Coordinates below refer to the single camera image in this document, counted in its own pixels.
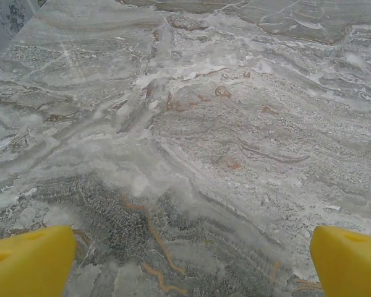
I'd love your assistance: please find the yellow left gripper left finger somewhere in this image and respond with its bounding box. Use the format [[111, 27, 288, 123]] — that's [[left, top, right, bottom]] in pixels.
[[0, 225, 77, 297]]

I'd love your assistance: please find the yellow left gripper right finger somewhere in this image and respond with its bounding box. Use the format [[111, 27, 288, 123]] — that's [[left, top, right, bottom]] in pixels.
[[310, 225, 371, 297]]

